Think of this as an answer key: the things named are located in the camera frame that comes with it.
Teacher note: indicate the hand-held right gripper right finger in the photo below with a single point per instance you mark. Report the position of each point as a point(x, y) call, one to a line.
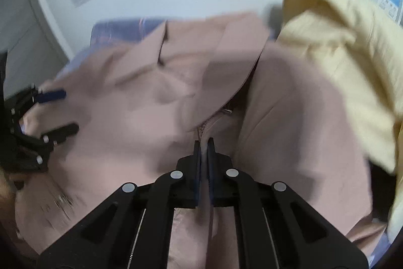
point(211, 174)

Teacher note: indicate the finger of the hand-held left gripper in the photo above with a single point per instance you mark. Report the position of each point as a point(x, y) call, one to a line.
point(64, 131)
point(52, 95)

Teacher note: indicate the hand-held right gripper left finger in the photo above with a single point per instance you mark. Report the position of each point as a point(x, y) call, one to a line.
point(196, 174)

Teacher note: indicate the brown trousers with button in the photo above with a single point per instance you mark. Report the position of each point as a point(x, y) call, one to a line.
point(141, 117)

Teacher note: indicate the pale yellow garment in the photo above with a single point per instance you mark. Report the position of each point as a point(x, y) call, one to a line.
point(340, 45)

